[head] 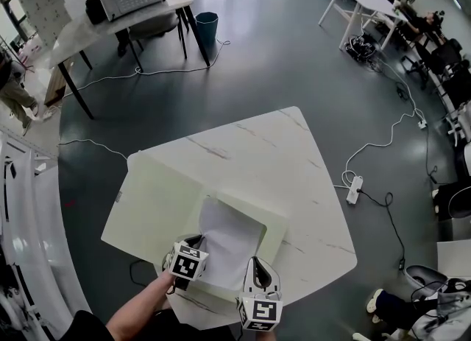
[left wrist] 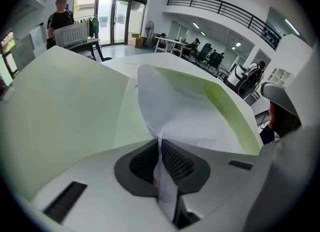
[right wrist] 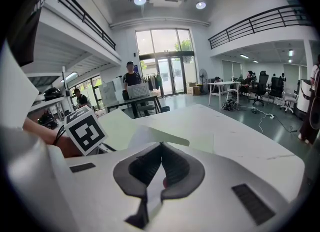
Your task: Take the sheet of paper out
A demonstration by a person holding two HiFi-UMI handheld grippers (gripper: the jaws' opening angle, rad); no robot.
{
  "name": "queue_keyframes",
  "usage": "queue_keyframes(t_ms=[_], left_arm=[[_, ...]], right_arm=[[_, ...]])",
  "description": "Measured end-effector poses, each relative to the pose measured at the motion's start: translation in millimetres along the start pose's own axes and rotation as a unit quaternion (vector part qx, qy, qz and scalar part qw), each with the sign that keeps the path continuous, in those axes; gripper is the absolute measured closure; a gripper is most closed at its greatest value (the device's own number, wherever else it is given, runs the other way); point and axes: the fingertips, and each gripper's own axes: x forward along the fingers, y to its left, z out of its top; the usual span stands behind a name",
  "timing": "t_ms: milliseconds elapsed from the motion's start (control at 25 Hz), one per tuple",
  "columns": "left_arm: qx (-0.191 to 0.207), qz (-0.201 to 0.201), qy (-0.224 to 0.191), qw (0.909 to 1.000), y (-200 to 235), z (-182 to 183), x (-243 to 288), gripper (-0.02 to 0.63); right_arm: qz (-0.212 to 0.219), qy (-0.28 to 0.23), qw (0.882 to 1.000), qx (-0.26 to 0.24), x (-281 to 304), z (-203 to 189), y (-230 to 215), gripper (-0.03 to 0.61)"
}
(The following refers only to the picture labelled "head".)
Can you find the white A4 paper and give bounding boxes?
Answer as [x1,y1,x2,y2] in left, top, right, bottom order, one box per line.
[196,196,268,292]

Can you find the white looped floor cable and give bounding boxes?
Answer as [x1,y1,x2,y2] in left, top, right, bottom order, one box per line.
[62,39,231,99]

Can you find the black floor cable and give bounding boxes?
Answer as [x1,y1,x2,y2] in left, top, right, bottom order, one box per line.
[357,188,406,271]

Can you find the grey padded chair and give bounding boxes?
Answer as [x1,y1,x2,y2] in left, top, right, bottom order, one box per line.
[128,11,189,61]

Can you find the white power strip cable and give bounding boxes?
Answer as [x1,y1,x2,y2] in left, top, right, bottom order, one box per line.
[333,110,420,190]

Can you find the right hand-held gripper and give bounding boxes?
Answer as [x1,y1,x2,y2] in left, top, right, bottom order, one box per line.
[235,256,285,332]

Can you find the tangled black cable bundle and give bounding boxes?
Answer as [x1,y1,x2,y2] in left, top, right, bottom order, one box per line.
[344,33,377,63]

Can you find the black bag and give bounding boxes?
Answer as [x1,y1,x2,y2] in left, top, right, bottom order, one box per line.
[85,0,108,26]

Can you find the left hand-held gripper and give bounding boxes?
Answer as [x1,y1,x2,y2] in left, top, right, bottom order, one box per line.
[163,234,210,292]

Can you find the person's legs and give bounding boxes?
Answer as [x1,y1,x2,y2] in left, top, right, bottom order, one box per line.
[153,308,237,341]

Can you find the white curved counter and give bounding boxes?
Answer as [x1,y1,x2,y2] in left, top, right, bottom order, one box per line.
[0,133,93,341]

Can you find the wooden bench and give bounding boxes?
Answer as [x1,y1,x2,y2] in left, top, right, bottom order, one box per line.
[43,57,73,107]

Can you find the thin white floor cable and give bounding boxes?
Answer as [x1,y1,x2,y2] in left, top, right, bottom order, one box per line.
[57,138,129,161]

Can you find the person's black sleeve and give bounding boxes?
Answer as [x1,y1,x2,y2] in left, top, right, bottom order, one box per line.
[65,309,116,341]

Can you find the dark blue waste bin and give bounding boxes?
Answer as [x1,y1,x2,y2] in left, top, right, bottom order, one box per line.
[194,11,220,49]

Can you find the person's left forearm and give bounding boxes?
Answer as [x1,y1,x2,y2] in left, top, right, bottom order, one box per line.
[105,271,174,341]

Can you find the white patterned cabinet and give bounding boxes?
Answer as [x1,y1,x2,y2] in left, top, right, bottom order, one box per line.
[16,0,73,50]

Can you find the white marble low table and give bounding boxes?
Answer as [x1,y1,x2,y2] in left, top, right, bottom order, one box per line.
[127,106,358,332]

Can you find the grey marble table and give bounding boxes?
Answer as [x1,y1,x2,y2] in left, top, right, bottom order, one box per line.
[49,0,211,120]

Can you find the black office chairs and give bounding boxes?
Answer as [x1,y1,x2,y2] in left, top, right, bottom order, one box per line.
[400,37,471,112]

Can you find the small white power strip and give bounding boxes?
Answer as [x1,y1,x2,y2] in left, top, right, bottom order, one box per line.
[346,175,364,205]

